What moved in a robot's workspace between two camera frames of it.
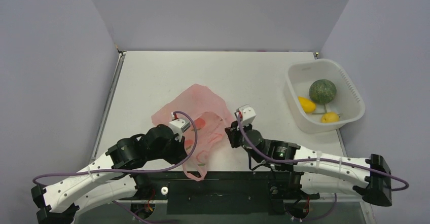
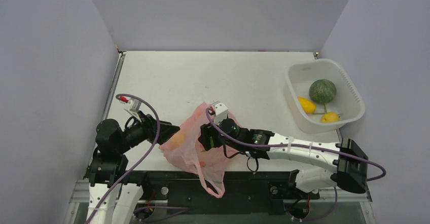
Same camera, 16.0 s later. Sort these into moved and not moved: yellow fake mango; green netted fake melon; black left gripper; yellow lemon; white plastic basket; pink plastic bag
Moved: black left gripper; pink plastic bag
Not moved: yellow fake mango; green netted fake melon; yellow lemon; white plastic basket
